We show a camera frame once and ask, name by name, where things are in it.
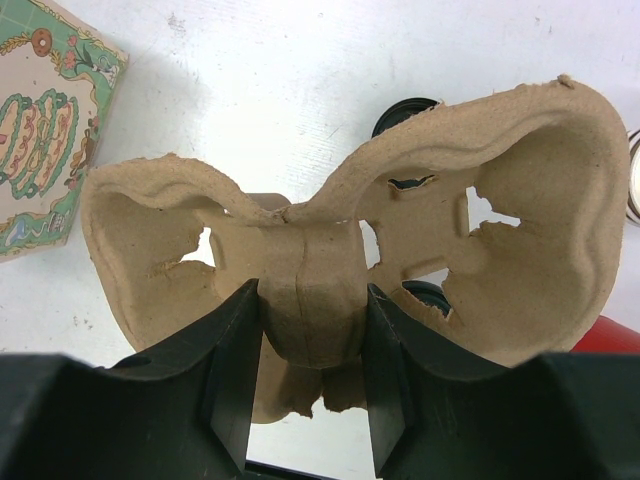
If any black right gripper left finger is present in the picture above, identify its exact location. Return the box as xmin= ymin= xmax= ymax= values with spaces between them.
xmin=1 ymin=280 xmax=262 ymax=479

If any red cylindrical straw holder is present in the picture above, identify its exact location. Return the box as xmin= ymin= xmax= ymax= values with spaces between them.
xmin=572 ymin=316 xmax=640 ymax=355

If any stack of brown paper cups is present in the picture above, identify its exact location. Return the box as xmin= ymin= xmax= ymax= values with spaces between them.
xmin=626 ymin=130 xmax=639 ymax=226

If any brown paper coffee cup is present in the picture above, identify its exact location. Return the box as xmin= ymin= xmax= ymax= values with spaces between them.
xmin=402 ymin=280 xmax=451 ymax=317

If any single brown pulp cup carrier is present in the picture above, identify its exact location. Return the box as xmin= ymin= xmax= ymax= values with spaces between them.
xmin=81 ymin=78 xmax=630 ymax=424

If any green paper takeout bag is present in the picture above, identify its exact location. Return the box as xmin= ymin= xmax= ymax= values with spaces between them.
xmin=0 ymin=0 xmax=128 ymax=261

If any black plastic cup lid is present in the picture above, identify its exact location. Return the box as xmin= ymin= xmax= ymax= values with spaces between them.
xmin=371 ymin=97 xmax=439 ymax=138

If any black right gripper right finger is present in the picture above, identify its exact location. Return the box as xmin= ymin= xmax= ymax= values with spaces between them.
xmin=362 ymin=286 xmax=639 ymax=479

